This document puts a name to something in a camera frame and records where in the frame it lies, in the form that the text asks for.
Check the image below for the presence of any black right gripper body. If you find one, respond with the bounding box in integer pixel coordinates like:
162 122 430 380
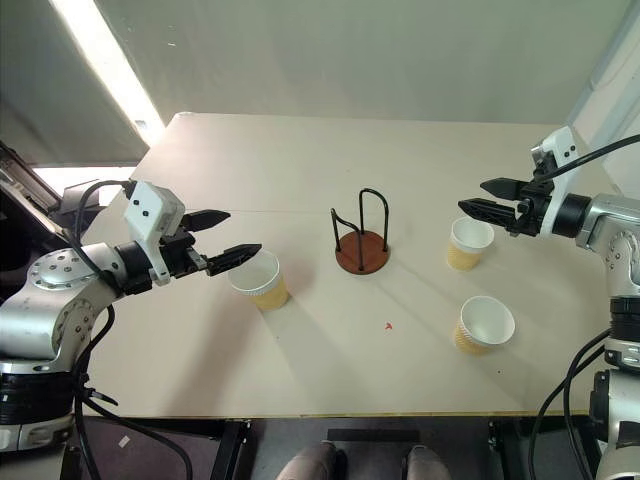
511 177 555 239

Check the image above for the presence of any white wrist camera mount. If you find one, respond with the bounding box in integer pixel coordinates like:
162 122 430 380
530 125 582 237
123 180 185 287

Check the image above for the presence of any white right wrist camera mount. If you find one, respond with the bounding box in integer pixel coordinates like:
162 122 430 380
530 125 582 237

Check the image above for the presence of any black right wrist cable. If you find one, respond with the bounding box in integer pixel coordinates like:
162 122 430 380
533 135 640 182

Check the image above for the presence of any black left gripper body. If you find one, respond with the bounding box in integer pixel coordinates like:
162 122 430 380
158 227 209 282

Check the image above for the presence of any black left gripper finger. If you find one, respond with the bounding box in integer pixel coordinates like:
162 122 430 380
205 243 264 278
183 209 232 233

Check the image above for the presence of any yellow ribbed paper cup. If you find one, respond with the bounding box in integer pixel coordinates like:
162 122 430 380
227 249 292 314
445 217 497 273
452 295 517 358

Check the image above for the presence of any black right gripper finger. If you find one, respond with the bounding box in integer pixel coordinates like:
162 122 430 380
457 197 521 232
479 177 524 203

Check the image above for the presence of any black table leg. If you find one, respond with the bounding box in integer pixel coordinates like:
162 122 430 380
211 418 252 480
486 418 532 480

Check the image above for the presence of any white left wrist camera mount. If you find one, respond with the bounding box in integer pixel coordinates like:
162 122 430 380
123 180 185 287

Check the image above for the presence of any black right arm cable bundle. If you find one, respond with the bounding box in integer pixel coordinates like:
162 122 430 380
531 327 617 480

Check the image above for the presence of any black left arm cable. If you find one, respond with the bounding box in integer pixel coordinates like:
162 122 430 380
68 179 194 480

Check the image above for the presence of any wooden base wire cup holder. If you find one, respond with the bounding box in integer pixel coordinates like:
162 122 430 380
329 187 393 276

